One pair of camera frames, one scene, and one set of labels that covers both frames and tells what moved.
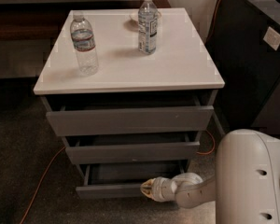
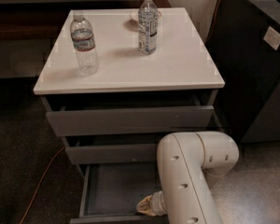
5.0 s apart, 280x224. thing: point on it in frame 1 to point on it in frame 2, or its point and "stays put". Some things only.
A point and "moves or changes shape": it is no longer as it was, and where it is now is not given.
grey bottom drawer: (123, 179) moves or changes shape
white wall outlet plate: (273, 38) stays put
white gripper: (159, 189) to (156, 202)
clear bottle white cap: (147, 24) stays put
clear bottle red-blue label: (84, 46) stays put
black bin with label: (248, 43) stays put
